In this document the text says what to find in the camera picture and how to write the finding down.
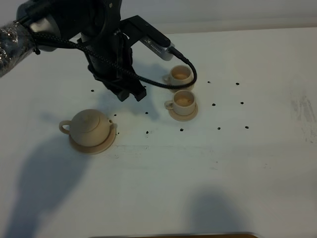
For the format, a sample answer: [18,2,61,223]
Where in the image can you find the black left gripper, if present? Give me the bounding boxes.
[76,0,147,102]

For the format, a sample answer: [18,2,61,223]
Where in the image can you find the beige ceramic teapot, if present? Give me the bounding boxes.
[59,109,114,147]

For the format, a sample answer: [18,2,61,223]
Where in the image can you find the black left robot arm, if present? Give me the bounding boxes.
[0,0,147,101]

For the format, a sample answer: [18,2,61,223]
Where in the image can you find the beige round teapot saucer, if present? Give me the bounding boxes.
[68,125,116,155]

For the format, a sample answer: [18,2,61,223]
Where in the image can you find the beige far teacup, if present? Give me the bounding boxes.
[162,65,193,86]

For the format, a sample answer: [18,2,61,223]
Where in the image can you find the beige teacup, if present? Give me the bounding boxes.
[162,65,193,86]
[164,90,196,116]

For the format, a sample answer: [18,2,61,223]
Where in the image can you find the beige near teacup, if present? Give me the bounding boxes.
[164,90,196,116]

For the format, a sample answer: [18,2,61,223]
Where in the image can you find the beige near cup saucer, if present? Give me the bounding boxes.
[168,104,199,121]

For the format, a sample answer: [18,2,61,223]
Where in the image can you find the beige cup saucer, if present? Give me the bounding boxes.
[168,104,199,121]
[169,78,194,93]

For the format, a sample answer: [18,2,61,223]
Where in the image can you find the beige far cup saucer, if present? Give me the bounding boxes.
[169,78,194,93]

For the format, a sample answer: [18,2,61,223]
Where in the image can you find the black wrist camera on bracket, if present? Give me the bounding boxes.
[120,15,174,61]

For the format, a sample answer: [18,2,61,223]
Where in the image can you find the black braided camera cable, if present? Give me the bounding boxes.
[16,21,198,90]

